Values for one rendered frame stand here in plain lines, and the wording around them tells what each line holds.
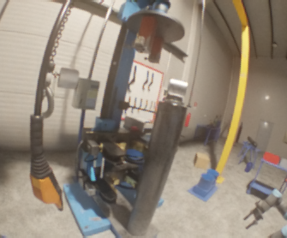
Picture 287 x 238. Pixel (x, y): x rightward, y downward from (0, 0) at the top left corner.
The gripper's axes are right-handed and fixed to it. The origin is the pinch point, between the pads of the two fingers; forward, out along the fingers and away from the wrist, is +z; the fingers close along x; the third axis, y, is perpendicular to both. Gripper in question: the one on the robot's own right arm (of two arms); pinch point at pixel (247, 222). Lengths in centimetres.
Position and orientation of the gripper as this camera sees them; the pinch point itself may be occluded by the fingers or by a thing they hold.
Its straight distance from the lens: 129.5
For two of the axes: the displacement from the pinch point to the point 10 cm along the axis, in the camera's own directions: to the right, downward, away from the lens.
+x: 4.9, 1.0, 8.7
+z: -5.8, 7.8, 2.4
